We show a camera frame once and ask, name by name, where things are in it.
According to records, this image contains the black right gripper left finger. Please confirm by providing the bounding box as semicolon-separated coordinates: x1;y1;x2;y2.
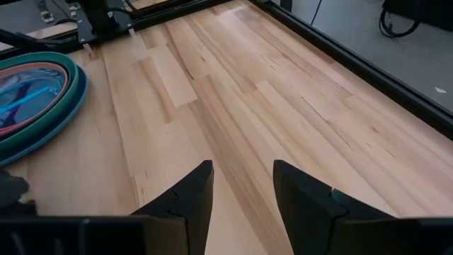
0;159;215;255

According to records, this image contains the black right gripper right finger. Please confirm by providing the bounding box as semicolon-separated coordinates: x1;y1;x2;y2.
273;159;453;255

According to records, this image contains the large teal plastic plate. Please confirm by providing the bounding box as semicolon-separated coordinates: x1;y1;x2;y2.
0;52;80;153

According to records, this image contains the transparent cyan plastic plate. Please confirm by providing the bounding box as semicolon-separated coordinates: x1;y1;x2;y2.
0;67;67;130

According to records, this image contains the terracotta plastic plate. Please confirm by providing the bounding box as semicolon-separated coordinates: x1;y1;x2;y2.
0;62;70;137

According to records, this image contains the large blue plastic plate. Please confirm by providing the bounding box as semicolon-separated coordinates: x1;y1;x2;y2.
0;65;89;167

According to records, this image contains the black floor equipment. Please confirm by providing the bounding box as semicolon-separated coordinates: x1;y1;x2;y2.
382;0;453;23

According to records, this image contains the black metal table frame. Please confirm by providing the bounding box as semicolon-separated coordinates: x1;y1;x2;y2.
0;0;453;141

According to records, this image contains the long thin black floor cable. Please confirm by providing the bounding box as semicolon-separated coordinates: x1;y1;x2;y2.
310;0;323;26

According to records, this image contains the coiled black floor cable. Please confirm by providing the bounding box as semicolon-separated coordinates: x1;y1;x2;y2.
378;0;422;39

